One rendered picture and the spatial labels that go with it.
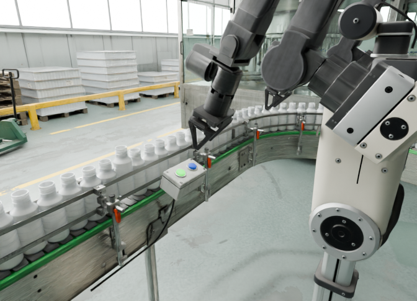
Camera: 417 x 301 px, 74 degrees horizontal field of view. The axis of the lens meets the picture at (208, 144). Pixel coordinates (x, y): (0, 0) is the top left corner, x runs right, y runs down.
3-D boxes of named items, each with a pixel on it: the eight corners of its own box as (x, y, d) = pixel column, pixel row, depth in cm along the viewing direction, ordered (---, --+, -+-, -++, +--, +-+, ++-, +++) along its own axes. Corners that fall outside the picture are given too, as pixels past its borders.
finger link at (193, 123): (179, 144, 66) (190, 112, 61) (195, 135, 71) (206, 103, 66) (202, 159, 64) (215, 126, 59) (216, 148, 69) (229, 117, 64)
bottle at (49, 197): (58, 246, 73) (46, 191, 67) (40, 241, 75) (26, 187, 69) (75, 232, 78) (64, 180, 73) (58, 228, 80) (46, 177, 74)
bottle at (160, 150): (172, 177, 110) (170, 139, 104) (164, 184, 105) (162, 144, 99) (159, 175, 112) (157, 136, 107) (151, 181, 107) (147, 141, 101)
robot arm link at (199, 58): (239, 38, 50) (259, 40, 57) (193, 15, 55) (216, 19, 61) (216, 97, 56) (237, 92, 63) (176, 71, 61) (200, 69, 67)
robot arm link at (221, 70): (236, 71, 54) (249, 69, 59) (210, 56, 57) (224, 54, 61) (224, 102, 58) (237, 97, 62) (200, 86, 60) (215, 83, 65)
